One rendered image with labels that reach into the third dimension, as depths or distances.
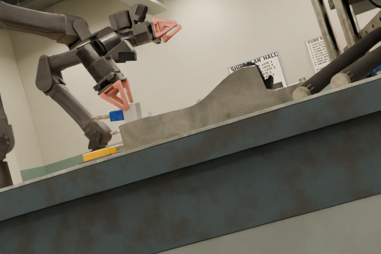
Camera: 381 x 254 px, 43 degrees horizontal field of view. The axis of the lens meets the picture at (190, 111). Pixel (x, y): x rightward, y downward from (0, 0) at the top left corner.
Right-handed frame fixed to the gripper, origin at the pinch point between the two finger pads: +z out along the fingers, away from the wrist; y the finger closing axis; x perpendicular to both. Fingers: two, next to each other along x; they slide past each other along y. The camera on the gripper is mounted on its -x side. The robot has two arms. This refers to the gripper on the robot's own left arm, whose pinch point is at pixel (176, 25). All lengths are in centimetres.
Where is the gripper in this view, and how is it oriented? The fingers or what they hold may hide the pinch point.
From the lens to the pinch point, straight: 165.5
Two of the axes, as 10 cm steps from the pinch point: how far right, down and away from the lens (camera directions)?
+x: 2.5, 9.7, -0.7
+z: 9.5, -2.6, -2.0
